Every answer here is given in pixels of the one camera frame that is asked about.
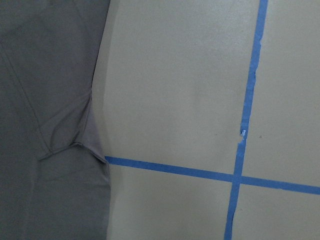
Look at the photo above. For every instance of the brown t-shirt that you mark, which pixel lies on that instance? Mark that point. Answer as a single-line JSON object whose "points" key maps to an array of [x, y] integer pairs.
{"points": [[54, 179]]}

